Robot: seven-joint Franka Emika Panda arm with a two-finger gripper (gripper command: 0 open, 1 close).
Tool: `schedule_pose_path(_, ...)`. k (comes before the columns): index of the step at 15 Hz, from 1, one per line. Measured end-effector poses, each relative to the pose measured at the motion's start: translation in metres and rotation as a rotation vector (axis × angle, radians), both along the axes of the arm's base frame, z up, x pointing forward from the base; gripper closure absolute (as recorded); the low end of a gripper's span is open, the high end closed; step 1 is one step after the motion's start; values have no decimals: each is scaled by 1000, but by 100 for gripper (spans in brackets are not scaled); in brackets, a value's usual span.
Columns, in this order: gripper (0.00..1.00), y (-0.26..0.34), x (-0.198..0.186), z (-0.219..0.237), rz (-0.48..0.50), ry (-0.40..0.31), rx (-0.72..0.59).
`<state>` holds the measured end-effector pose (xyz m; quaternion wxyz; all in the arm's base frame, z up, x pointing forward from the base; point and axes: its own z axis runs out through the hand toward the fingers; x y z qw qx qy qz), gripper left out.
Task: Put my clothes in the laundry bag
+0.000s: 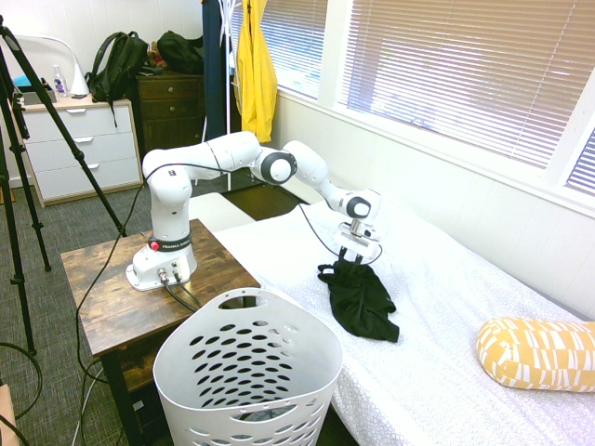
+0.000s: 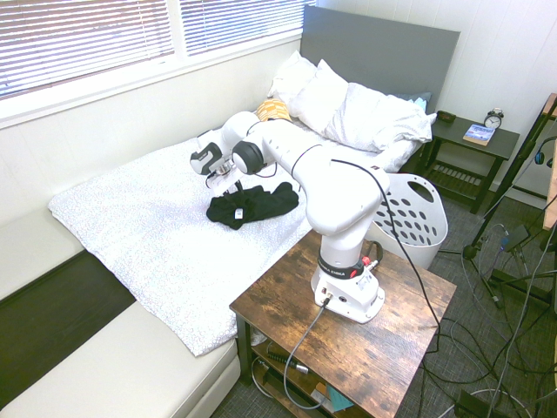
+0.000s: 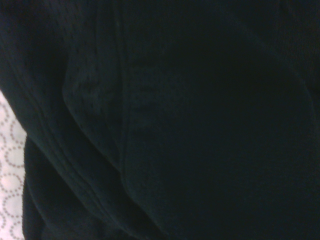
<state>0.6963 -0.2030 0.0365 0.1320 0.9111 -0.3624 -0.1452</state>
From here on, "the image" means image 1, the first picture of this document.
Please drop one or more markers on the brown teddy bear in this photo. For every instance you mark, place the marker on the brown teddy bear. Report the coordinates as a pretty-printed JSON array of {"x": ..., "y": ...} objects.
[{"x": 155, "y": 56}]

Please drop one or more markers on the white coat rack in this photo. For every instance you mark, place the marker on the white coat rack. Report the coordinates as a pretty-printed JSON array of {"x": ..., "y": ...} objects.
[{"x": 228, "y": 116}]

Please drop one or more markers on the black duffel bag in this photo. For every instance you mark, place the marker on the black duffel bag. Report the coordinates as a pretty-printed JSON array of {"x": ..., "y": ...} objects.
[{"x": 181, "y": 53}]

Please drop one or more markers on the clear plastic bottle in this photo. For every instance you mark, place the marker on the clear plastic bottle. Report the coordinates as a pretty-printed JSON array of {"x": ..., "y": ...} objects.
[{"x": 60, "y": 86}]

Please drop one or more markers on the black camera tripod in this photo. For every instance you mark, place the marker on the black camera tripod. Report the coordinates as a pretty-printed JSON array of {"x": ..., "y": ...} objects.
[{"x": 21, "y": 139}]

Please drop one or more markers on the yellow jacket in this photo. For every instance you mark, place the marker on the yellow jacket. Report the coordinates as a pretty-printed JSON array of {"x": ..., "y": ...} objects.
[{"x": 255, "y": 74}]

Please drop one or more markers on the dark wooden dresser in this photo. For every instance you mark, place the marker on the dark wooden dresser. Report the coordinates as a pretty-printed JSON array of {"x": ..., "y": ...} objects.
[{"x": 172, "y": 116}]

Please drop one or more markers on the white dotted bedspread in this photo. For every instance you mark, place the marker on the white dotted bedspread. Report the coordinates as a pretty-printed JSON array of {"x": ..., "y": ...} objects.
[{"x": 441, "y": 302}]

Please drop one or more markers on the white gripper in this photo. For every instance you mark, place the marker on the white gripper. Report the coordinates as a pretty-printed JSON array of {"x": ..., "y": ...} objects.
[{"x": 355, "y": 245}]

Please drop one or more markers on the yellow white patterned bolster pillow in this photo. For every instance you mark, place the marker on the yellow white patterned bolster pillow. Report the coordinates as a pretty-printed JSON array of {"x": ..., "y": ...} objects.
[{"x": 534, "y": 355}]

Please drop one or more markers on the white perforated laundry basket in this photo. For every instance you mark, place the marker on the white perforated laundry basket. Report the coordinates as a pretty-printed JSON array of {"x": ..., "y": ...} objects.
[{"x": 251, "y": 385}]

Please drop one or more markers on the grey storage box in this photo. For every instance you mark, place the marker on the grey storage box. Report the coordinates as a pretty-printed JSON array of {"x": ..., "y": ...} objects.
[{"x": 35, "y": 98}]

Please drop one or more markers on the white drawer dresser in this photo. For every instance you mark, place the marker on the white drawer dresser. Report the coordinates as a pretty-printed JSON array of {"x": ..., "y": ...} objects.
[{"x": 83, "y": 153}]

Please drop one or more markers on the white desk lamp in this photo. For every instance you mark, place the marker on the white desk lamp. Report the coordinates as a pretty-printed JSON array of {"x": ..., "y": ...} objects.
[{"x": 79, "y": 81}]

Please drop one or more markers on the black garment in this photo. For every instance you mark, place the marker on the black garment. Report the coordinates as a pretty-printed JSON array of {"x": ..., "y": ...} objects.
[{"x": 358, "y": 306}]

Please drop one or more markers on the dark blue hanging garment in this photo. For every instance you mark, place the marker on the dark blue hanging garment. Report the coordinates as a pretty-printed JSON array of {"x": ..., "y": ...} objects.
[{"x": 215, "y": 69}]

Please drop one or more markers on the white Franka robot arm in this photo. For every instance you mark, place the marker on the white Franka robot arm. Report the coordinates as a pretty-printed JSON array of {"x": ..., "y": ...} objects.
[{"x": 167, "y": 195}]

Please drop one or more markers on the wide white window blinds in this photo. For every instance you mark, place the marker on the wide white window blinds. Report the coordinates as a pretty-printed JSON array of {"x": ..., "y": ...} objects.
[{"x": 465, "y": 65}]

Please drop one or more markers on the black backpack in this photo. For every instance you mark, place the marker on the black backpack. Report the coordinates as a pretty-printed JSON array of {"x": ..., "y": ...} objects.
[{"x": 116, "y": 65}]

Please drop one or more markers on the rustic wooden side table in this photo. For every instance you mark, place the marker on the rustic wooden side table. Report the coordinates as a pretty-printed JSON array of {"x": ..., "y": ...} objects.
[{"x": 116, "y": 306}]

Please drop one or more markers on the narrow white window blinds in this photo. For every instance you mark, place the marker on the narrow white window blinds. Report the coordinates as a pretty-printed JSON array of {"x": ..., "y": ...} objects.
[{"x": 583, "y": 167}]

